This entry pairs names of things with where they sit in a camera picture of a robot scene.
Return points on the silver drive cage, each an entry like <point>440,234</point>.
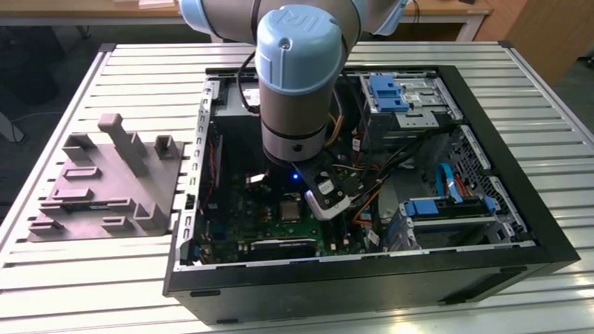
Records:
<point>416,120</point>

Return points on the black graphics card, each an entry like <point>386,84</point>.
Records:
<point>283,248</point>

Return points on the black RAM slot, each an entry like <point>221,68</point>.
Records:
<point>342,232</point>
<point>327,232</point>

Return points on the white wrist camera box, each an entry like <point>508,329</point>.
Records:
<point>257,178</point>

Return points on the hard disk in blue carrier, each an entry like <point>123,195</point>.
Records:
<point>422,208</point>

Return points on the grey power supply unit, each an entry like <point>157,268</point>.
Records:
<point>233,139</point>

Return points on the grey parts rack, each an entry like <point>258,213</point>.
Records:
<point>117,188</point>

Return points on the wooden cabinet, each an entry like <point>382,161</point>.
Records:
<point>548,35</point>

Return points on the blue drive bay latch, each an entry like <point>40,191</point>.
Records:
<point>388,92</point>

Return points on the wooden desk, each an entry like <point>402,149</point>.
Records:
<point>441,8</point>

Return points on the blue expansion slot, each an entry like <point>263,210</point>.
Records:
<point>219,232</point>

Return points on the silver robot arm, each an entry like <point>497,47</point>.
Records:
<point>297,115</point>

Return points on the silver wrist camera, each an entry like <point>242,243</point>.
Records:
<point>331,208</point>

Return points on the RAM stick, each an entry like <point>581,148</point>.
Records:
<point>89,206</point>

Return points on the silver disk bay cage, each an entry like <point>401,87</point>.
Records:
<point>457,231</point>

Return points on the blue port connector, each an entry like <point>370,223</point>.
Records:
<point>195,252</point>

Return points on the black PC case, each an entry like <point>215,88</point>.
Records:
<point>325,299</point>

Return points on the black case fan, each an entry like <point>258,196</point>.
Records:
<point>223,202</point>

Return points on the green motherboard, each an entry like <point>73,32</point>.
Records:
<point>250,226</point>

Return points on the CPU socket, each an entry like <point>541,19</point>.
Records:
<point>279,208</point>

